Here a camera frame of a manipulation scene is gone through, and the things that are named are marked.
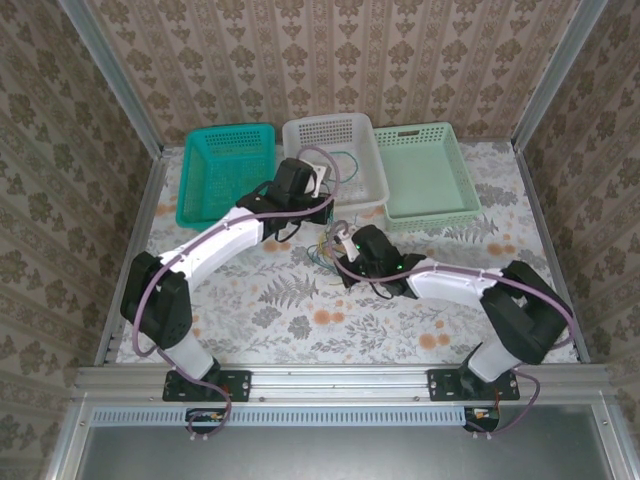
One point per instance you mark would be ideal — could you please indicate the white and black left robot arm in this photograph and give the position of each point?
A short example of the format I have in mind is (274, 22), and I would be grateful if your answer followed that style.
(215, 240)

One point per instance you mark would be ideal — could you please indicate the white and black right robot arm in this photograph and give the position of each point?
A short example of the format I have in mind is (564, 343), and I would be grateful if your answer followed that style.
(450, 285)

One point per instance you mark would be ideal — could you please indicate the floral patterned table cover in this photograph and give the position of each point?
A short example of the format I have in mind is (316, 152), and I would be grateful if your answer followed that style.
(350, 325)

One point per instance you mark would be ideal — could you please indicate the teal plastic basket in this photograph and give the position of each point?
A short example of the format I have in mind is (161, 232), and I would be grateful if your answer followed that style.
(220, 170)

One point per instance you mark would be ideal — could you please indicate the white plastic basket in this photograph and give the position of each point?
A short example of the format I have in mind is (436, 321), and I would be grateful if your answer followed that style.
(350, 132)

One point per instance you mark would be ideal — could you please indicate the mint green plastic basket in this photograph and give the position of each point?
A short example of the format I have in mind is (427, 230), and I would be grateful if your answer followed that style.
(425, 185)

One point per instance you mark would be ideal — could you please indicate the grey metal panel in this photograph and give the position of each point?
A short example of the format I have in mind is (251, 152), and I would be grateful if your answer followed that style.
(340, 455)

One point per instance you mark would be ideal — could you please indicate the aluminium cross rail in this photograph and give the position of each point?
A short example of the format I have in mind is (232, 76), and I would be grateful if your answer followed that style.
(340, 382)

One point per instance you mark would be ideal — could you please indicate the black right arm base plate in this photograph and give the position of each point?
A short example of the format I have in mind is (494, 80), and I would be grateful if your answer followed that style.
(440, 385)

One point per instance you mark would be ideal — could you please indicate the aluminium side rail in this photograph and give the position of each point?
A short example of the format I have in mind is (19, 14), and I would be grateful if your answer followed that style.
(145, 215)
(542, 215)

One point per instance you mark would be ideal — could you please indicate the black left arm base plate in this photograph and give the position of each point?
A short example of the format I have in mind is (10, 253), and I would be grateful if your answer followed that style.
(240, 385)

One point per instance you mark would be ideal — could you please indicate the aluminium frame post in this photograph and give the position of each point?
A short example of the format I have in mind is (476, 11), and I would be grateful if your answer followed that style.
(559, 75)
(117, 80)

